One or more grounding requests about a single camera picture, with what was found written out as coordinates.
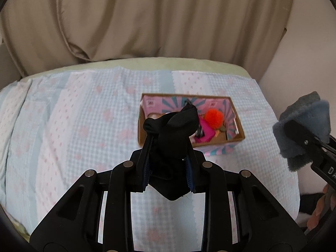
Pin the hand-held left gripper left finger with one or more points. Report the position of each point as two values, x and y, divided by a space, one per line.
145 173

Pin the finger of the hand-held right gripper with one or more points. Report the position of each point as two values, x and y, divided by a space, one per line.
304 137
333 139

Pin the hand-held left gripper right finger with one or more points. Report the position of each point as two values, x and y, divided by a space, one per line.
189 174

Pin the grey-blue fleece cloth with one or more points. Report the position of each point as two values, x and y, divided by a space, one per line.
309 113

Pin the black sock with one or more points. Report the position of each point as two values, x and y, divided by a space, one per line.
173 147

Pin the dark patterned scrunchie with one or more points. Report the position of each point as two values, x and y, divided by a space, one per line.
200 133

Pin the pink printed cardboard box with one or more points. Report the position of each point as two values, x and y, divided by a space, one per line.
223 148

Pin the magenta pouch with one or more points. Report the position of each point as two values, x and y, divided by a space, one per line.
206 133

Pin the light pink fluffy cloth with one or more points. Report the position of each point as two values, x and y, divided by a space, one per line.
155 115

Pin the orange pompom charm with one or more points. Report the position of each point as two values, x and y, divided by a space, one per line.
213 118

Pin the person's right hand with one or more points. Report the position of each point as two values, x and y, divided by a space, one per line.
320 207

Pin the person's dark clothing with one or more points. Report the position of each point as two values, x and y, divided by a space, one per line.
308 204

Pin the blue checked floral blanket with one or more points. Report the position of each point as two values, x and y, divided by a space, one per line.
78 126

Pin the light green bed sheet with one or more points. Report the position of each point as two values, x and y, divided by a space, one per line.
157 61

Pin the cream cloth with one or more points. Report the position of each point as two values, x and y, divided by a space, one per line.
16 227

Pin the beige curtain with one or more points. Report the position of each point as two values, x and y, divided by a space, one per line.
183 18
31 31

